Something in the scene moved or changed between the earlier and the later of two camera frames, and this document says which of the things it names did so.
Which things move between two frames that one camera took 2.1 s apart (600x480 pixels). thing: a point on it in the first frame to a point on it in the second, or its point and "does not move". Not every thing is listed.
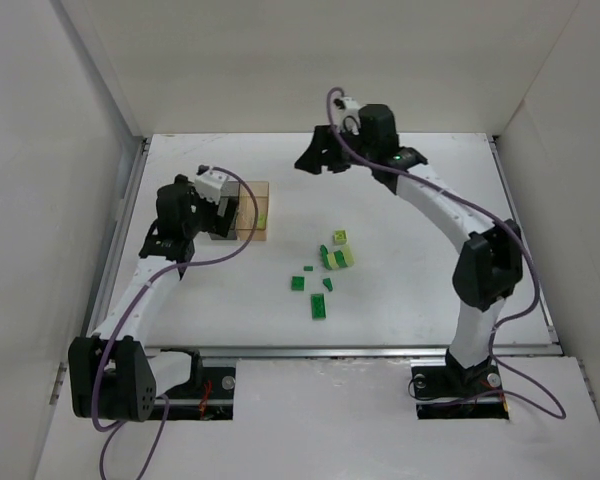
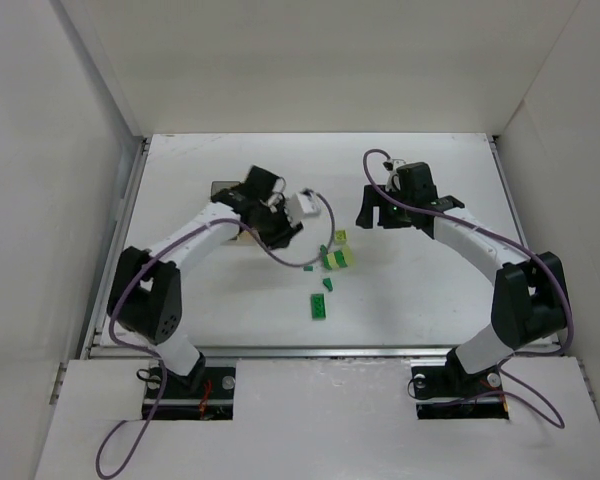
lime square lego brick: (340, 237) does not move
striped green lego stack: (337, 259) does not move
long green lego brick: (318, 306) does not move
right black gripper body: (323, 148) to (372, 206)
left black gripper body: (225, 216) to (278, 228)
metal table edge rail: (341, 352) does not move
